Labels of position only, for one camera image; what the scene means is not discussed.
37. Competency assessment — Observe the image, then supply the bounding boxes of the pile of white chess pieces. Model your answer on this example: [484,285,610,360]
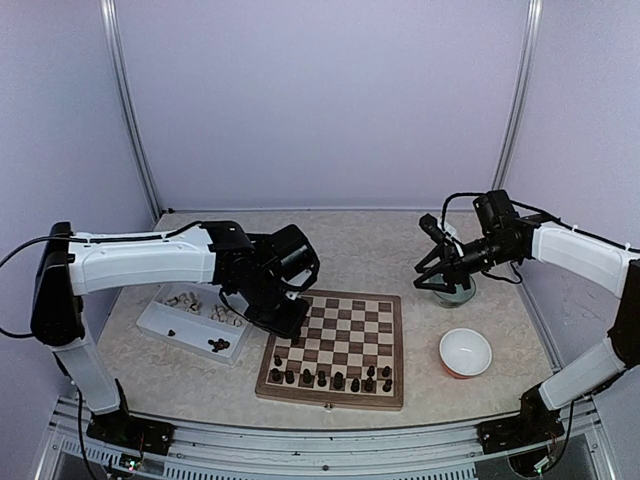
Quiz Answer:
[161,291,244,328]

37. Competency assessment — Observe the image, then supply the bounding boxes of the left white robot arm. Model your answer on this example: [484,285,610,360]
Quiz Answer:
[30,221,320,445]

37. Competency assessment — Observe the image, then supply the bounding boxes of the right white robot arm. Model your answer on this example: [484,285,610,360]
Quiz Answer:
[414,189,639,444]

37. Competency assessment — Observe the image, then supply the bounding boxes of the wooden chess board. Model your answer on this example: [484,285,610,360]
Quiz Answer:
[255,290,404,411]

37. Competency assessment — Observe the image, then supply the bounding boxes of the white orange ceramic bowl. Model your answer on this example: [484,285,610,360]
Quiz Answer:
[439,328,493,379]

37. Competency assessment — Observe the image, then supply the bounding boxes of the left aluminium frame post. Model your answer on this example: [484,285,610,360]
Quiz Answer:
[100,0,162,221]

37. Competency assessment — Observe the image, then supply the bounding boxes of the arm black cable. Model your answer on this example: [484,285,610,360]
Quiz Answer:
[437,192,640,286]
[0,222,206,339]

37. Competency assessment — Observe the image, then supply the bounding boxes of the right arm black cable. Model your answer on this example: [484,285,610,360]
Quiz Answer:
[437,192,640,286]

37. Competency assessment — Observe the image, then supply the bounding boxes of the right aluminium frame post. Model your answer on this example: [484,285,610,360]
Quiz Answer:
[491,0,544,190]

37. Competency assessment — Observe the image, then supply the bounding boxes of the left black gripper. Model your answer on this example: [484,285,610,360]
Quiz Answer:
[240,270,310,338]

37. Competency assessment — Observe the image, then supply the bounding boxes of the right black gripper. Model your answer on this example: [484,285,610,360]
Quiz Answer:
[415,232,520,293]

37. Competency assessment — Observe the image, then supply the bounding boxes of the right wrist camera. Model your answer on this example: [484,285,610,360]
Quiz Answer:
[419,213,460,244]

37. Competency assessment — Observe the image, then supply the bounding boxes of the front aluminium rail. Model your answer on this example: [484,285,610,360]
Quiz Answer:
[32,398,620,479]

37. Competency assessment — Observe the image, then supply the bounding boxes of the clear glass bowl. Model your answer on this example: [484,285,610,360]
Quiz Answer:
[433,277,477,308]

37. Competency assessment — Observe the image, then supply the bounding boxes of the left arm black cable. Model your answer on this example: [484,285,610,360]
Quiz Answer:
[0,222,206,339]

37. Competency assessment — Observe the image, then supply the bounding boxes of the white divided plastic tray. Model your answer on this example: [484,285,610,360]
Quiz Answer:
[136,283,252,365]

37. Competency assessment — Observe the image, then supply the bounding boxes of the pile of dark chess pieces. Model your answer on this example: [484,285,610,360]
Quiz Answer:
[166,329,231,353]

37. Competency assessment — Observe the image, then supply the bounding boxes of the aluminium frame post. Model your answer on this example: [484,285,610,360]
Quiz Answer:
[100,0,162,221]
[491,0,544,190]

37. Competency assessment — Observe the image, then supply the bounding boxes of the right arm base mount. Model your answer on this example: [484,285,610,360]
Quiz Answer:
[476,415,565,455]

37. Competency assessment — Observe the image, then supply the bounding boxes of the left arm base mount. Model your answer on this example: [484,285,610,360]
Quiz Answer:
[87,415,175,456]

